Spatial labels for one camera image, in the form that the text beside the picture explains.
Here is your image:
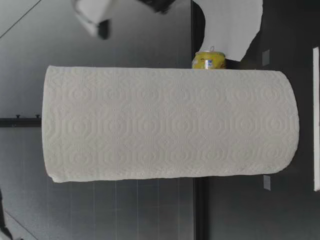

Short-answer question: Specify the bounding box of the white paper towel roll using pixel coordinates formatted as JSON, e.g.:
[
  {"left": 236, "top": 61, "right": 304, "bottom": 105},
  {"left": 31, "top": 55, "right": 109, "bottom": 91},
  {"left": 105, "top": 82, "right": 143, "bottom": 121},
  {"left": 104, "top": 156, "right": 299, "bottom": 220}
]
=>
[{"left": 41, "top": 64, "right": 300, "bottom": 184}]

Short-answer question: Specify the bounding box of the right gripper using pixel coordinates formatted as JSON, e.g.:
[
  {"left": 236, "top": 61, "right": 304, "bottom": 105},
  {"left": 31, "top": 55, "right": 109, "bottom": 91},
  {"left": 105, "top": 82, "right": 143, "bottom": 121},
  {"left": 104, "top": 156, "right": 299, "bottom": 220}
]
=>
[{"left": 142, "top": 0, "right": 177, "bottom": 15}]

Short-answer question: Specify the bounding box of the torn-off paper towel sheet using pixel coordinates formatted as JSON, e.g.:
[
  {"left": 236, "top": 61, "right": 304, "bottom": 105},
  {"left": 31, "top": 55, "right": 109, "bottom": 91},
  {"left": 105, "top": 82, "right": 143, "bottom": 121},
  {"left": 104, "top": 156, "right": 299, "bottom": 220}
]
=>
[{"left": 191, "top": 0, "right": 264, "bottom": 62}]

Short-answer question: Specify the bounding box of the yellow drink can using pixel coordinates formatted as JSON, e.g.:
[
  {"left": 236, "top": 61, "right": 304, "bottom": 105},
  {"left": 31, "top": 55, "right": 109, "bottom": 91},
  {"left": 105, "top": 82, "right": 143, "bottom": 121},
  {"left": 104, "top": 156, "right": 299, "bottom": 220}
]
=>
[{"left": 191, "top": 45, "right": 228, "bottom": 70}]

